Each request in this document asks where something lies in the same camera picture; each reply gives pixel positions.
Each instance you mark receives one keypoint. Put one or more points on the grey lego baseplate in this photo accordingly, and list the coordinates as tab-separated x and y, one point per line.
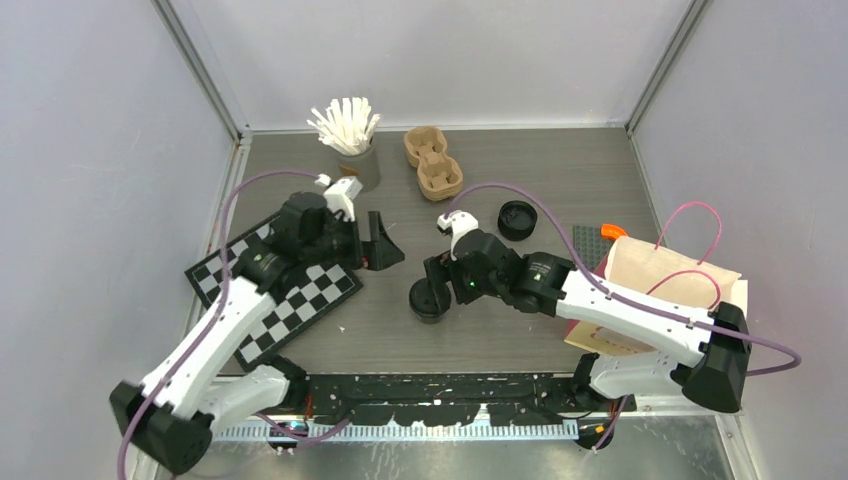
590	245

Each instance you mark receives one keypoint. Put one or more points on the orange small object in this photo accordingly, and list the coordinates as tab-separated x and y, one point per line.
612	232

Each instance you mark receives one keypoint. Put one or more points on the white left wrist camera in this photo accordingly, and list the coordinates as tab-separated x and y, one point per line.
341	193

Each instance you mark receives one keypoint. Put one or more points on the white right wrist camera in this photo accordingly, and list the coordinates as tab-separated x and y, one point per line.
456	224

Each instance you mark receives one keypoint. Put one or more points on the grey straw holder cup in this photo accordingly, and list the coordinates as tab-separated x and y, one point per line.
364	167

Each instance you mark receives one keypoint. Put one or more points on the paper bag with pink handles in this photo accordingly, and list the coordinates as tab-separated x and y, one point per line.
663	273

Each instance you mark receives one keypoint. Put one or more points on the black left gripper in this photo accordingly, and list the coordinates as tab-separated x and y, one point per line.
380	250

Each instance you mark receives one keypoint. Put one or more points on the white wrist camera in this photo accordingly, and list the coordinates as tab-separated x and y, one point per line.
341	193
456	224

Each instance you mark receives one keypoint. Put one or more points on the black coffee lid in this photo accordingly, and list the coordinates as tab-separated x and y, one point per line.
418	292

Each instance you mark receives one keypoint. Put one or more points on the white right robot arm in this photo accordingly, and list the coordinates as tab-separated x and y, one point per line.
702	354

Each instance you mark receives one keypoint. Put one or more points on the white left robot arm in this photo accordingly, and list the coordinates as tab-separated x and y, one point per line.
173	414

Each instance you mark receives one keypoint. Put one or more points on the white paper straws bundle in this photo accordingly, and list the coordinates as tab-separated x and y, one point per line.
346	125

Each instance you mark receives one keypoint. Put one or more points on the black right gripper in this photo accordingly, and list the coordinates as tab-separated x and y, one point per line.
437	269

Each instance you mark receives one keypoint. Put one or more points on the single black coffee cup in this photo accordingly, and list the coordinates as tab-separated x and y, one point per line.
429	313

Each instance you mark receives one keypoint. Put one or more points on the brown cardboard cup carrier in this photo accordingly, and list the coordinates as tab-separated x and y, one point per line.
439	175

